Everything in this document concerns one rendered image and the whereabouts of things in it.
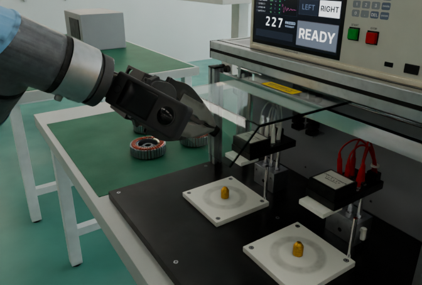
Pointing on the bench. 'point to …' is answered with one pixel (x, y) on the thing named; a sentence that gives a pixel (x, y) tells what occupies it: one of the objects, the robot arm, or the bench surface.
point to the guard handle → (205, 123)
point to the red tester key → (371, 37)
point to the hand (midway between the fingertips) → (211, 127)
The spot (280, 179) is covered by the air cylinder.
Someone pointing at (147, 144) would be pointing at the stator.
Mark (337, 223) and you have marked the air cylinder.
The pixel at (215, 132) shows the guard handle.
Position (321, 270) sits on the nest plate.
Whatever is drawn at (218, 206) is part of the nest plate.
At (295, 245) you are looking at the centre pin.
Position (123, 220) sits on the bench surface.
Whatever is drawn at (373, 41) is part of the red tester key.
